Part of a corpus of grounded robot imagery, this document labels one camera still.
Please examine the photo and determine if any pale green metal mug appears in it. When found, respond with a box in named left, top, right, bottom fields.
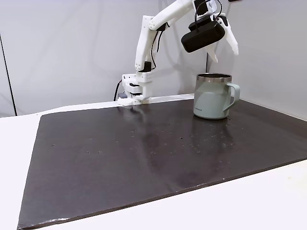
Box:
left=193, top=73, right=241, bottom=120

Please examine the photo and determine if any dark table mat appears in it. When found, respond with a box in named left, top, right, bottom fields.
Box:
left=17, top=98, right=307, bottom=230

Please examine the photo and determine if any black oval camera box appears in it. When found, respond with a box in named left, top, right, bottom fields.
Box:
left=180, top=21, right=226, bottom=54

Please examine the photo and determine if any black camera cable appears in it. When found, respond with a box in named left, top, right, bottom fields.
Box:
left=194, top=0, right=223, bottom=32

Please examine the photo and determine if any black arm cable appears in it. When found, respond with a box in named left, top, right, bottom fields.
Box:
left=150, top=21, right=171, bottom=70

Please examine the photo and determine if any red and black power cable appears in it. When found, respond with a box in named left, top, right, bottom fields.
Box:
left=113, top=80, right=123, bottom=102

